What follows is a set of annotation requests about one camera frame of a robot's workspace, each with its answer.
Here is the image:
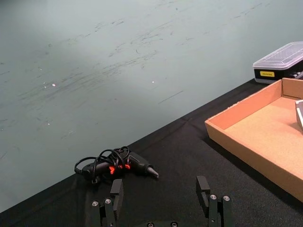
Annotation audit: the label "shallow brown cardboard tray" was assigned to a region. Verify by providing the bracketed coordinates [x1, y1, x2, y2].
[204, 77, 303, 203]

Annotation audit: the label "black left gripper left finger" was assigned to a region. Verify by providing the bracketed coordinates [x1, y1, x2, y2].
[91, 179, 125, 227]

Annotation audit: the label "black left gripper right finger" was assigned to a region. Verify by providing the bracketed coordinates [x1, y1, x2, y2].
[196, 175, 234, 227]

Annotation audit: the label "clear plastic case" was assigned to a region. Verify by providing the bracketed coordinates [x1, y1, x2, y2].
[252, 41, 303, 84]

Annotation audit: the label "roll of silver tape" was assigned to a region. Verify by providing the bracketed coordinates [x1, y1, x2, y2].
[294, 99, 303, 131]

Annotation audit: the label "black table cloth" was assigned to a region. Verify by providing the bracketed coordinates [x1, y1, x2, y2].
[0, 78, 303, 227]

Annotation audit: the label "black corded tool orange parts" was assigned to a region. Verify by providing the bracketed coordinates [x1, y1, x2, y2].
[74, 146, 160, 185]

